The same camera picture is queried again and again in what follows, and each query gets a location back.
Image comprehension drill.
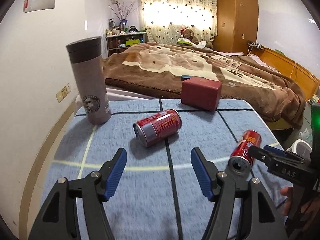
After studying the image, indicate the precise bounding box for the wooden wardrobe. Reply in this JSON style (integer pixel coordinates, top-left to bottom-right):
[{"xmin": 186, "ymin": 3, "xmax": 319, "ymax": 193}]
[{"xmin": 213, "ymin": 0, "xmax": 259, "ymax": 54}]

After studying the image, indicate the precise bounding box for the heart patterned curtain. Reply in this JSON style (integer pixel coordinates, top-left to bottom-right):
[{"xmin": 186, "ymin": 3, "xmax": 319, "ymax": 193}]
[{"xmin": 140, "ymin": 0, "xmax": 217, "ymax": 44}]

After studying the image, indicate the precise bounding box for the wooden headboard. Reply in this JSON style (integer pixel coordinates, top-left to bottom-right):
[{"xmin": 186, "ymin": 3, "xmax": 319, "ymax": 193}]
[{"xmin": 252, "ymin": 47, "xmax": 319, "ymax": 100}]

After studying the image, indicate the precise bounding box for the brown patterned blanket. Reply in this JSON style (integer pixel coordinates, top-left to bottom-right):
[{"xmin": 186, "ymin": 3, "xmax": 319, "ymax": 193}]
[{"xmin": 102, "ymin": 43, "xmax": 306, "ymax": 128}]

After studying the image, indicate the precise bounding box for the cluttered white shelf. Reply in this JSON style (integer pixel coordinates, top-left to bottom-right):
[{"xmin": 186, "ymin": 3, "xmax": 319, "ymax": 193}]
[{"xmin": 105, "ymin": 18, "xmax": 148, "ymax": 56}]

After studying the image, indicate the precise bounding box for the red soda can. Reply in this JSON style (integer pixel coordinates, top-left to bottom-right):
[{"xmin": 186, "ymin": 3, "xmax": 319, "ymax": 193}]
[
  {"xmin": 133, "ymin": 109, "xmax": 182, "ymax": 147},
  {"xmin": 228, "ymin": 130, "xmax": 261, "ymax": 177}
]

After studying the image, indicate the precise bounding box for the brown teddy bear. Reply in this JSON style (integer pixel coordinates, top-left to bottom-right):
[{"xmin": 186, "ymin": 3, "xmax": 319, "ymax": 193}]
[{"xmin": 181, "ymin": 28, "xmax": 199, "ymax": 44}]

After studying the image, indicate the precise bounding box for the right hand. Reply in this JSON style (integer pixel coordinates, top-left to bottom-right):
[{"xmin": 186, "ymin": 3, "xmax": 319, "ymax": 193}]
[{"xmin": 280, "ymin": 186, "xmax": 320, "ymax": 229}]

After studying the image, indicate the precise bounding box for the wall power socket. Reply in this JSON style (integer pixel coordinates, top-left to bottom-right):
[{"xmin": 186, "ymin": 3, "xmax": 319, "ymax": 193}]
[{"xmin": 56, "ymin": 83, "xmax": 71, "ymax": 103}]

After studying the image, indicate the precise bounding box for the blue checked table cloth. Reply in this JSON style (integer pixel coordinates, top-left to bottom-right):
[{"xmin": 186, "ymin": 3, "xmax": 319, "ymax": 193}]
[{"xmin": 43, "ymin": 99, "xmax": 280, "ymax": 239}]

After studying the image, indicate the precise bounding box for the dark red gift box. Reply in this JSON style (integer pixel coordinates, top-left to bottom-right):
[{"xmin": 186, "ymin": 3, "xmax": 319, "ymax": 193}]
[{"xmin": 181, "ymin": 77, "xmax": 222, "ymax": 112}]

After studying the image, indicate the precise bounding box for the grey thermos flask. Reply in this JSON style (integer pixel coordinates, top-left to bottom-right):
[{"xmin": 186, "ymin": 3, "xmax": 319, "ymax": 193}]
[{"xmin": 66, "ymin": 36, "xmax": 111, "ymax": 125}]

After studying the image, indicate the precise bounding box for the white trash bin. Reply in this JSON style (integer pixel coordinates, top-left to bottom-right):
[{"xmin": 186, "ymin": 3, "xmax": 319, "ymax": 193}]
[{"xmin": 291, "ymin": 139, "xmax": 312, "ymax": 158}]

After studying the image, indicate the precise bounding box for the purple flower branches vase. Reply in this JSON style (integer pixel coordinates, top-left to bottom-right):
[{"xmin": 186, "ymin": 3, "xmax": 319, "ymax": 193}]
[{"xmin": 109, "ymin": 1, "xmax": 136, "ymax": 29}]

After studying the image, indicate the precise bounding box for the dark phone on bed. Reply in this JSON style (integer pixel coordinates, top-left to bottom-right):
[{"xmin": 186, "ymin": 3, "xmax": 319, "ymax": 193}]
[{"xmin": 181, "ymin": 75, "xmax": 193, "ymax": 81}]

